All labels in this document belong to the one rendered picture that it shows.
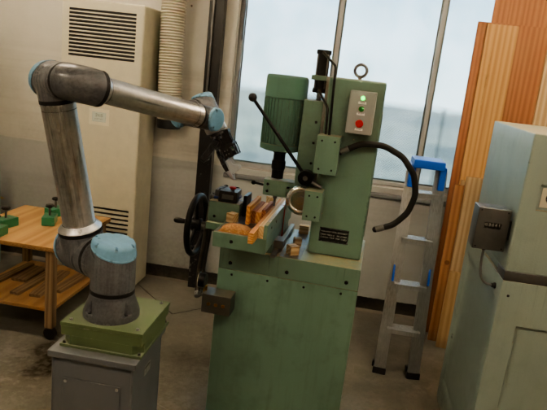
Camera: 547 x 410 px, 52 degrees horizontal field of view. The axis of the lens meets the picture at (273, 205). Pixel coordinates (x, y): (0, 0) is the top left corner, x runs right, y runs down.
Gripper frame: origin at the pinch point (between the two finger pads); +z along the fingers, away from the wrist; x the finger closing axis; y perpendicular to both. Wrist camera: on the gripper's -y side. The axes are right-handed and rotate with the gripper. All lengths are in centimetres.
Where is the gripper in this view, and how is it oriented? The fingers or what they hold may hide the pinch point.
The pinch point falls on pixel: (232, 178)
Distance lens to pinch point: 238.4
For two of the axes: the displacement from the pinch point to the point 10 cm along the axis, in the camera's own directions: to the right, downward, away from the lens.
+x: 1.9, -2.1, 9.6
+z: 3.9, 9.1, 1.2
